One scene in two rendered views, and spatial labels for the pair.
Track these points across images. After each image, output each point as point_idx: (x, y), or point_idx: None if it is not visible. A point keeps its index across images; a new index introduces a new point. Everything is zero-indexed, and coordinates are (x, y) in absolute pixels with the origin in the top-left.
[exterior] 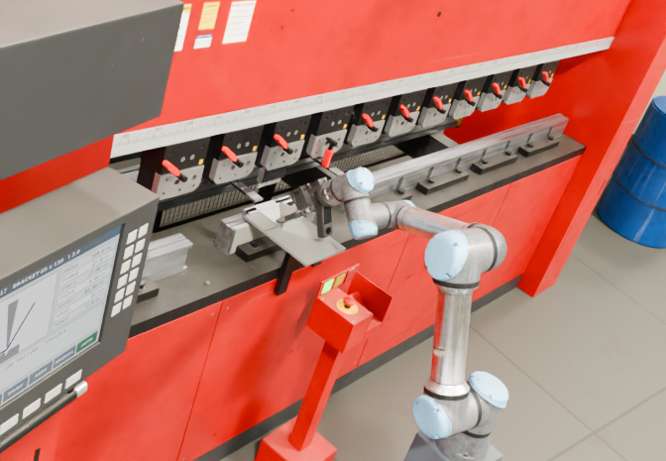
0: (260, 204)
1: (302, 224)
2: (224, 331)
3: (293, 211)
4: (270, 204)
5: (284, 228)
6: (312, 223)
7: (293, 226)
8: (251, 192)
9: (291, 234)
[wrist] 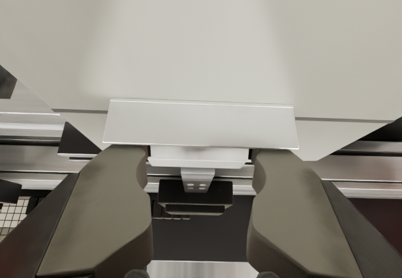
0: (213, 167)
1: (110, 86)
2: None
3: (101, 136)
4: (179, 162)
5: (271, 102)
6: (7, 68)
7: (194, 94)
8: (194, 180)
9: (307, 57)
